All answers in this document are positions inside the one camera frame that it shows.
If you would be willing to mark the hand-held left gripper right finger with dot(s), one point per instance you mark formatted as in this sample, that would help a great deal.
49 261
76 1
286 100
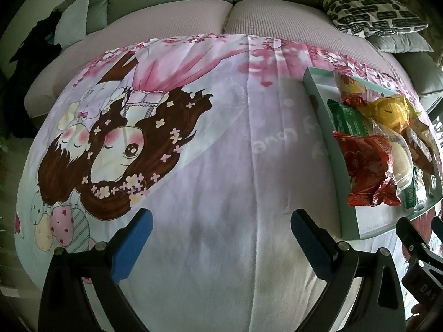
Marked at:
311 245

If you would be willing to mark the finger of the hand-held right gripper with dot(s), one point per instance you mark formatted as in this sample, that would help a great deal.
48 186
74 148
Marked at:
412 238

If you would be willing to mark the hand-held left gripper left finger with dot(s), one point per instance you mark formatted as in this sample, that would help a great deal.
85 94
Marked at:
133 245

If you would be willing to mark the teal shallow cardboard box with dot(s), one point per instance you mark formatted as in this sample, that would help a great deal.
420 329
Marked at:
342 193

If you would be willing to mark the clear-wrapped white bun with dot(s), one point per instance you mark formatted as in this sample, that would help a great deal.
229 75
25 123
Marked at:
401 155

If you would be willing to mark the red snack packet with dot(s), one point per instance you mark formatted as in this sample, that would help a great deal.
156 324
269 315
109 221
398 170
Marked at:
367 166

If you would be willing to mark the beige cracker packet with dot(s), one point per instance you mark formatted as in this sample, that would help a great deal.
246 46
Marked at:
420 145

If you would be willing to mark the yellow snack packet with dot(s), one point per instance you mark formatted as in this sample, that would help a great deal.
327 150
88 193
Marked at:
387 112

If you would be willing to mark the green snack packet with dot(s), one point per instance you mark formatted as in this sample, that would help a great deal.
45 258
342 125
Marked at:
348 119

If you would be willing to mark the pink snack packet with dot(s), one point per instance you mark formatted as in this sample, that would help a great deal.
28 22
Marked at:
353 88

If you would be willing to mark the pink printed cartoon blanket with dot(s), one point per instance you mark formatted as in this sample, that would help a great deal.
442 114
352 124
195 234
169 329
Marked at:
225 179

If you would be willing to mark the plain grey pillow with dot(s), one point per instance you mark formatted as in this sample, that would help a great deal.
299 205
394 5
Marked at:
405 43

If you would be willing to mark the dark cloth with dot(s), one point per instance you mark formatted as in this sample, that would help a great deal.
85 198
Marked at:
31 55

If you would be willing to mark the black-and-white patterned pillow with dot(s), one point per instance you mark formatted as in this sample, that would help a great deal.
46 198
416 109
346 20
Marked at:
373 12

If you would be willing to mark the pale white cushion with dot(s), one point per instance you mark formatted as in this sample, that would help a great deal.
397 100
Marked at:
72 20

